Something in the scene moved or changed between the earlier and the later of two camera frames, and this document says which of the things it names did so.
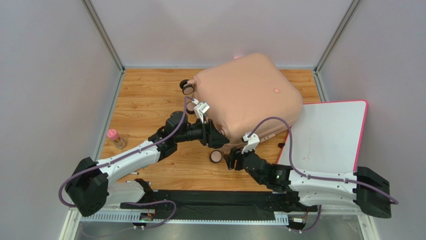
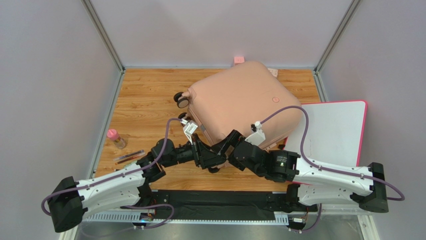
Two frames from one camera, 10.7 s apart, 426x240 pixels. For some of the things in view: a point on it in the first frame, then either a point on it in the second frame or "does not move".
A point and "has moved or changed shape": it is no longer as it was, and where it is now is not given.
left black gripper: x=210 y=136 to x=204 y=155
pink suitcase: x=250 y=95 has moved or changed shape
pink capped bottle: x=112 y=134 does not move
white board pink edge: x=327 y=137 does not move
